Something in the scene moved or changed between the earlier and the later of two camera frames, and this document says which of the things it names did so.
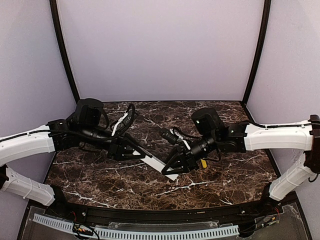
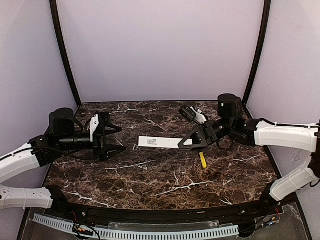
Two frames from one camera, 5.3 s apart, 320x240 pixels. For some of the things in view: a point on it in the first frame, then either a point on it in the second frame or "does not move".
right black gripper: x=184 y=157 → x=206 y=134
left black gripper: x=119 y=150 → x=100 y=137
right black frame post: x=265 y=20 does not move
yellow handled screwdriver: x=204 y=164 does not move
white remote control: x=154 y=162 → x=161 y=142
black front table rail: x=260 y=208 does not move
